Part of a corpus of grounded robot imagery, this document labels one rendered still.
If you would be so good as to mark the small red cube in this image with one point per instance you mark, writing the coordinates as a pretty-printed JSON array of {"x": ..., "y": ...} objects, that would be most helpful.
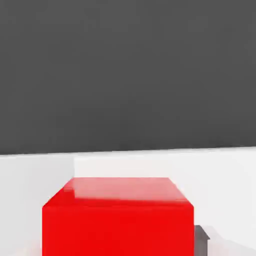
[{"x": 118, "y": 224}]

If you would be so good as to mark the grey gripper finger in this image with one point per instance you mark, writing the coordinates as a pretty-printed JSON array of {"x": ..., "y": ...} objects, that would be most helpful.
[{"x": 200, "y": 240}]

